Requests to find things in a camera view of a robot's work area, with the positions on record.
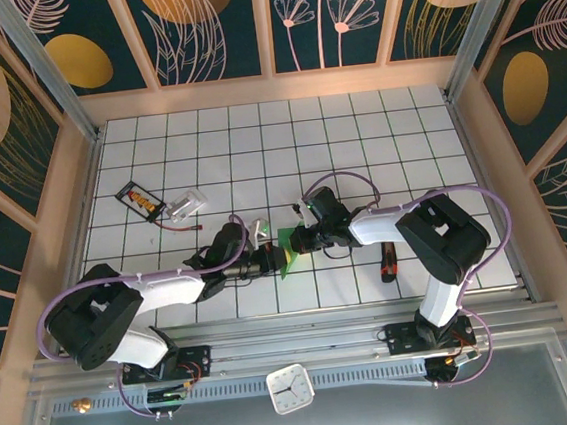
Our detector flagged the aluminium frame post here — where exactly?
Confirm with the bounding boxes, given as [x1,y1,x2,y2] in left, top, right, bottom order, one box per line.
[0,0,106,153]
[433,0,539,104]

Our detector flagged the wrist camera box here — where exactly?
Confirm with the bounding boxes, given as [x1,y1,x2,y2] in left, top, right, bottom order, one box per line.
[290,198,316,229]
[247,216,273,241]

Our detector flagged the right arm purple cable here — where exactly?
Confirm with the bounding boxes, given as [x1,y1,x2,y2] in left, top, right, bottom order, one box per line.
[302,154,528,401]

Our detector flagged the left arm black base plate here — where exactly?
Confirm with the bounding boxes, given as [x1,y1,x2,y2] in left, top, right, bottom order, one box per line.
[119,343,215,386]

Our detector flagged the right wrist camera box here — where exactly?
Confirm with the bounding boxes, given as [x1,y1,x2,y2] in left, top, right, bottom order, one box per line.
[290,198,316,229]

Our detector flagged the black yellow battery pack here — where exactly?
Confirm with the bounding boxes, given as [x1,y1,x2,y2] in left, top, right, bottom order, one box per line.
[113,177,169,224]

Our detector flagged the aluminium mounting rail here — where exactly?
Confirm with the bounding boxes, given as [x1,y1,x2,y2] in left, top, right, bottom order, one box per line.
[23,283,567,399]

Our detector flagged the aluminium table side rail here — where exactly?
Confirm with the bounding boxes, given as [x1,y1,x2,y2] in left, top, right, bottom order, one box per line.
[34,126,125,356]
[445,86,544,306]

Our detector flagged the grey metal panel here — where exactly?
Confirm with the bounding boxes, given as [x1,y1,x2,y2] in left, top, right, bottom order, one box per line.
[9,340,567,425]

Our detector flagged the green paper sheet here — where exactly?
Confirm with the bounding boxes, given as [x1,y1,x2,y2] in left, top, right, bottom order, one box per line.
[274,225,304,280]

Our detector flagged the grey slotted cable duct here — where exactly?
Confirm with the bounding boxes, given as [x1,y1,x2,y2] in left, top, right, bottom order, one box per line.
[47,356,432,422]

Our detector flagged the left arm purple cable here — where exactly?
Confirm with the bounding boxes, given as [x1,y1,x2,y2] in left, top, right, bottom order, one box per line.
[28,209,283,425]

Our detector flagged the red wire with connector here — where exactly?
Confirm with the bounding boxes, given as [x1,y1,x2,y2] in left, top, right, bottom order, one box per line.
[150,210,205,236]

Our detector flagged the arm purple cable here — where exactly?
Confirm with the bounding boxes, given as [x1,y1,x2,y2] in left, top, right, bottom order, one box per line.
[302,154,528,401]
[28,209,283,425]

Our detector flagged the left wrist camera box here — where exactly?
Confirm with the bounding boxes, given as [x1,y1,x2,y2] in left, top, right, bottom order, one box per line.
[247,216,273,241]

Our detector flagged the white square clock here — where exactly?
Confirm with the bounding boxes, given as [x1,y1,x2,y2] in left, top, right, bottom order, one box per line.
[263,361,318,417]

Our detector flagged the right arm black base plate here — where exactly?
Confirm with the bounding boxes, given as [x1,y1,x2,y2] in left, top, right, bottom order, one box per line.
[382,313,477,357]

